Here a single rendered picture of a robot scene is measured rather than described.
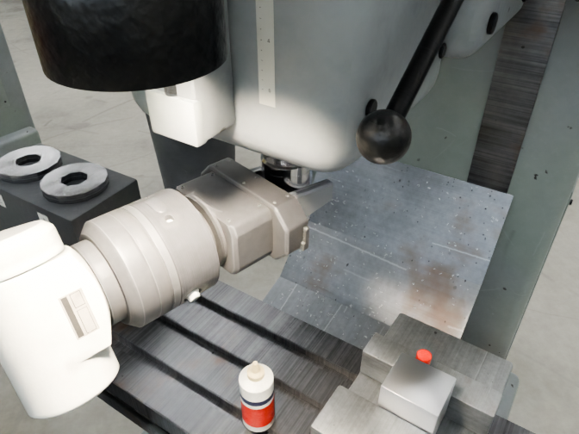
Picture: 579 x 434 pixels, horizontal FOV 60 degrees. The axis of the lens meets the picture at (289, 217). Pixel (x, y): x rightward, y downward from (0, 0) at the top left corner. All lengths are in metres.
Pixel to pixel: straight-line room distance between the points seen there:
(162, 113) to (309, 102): 0.09
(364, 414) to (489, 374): 0.18
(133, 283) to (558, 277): 2.22
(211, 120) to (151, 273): 0.11
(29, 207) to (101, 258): 0.41
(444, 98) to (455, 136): 0.06
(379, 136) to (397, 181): 0.58
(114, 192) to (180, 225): 0.38
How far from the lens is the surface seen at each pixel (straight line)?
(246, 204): 0.41
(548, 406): 1.97
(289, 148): 0.32
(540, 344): 2.14
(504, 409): 1.65
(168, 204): 0.38
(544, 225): 0.83
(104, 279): 0.36
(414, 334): 0.68
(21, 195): 0.79
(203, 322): 0.78
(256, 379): 0.59
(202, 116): 0.31
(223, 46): 0.21
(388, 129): 0.27
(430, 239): 0.84
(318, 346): 0.74
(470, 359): 0.67
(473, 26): 0.46
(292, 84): 0.30
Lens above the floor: 1.49
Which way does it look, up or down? 36 degrees down
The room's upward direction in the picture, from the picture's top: straight up
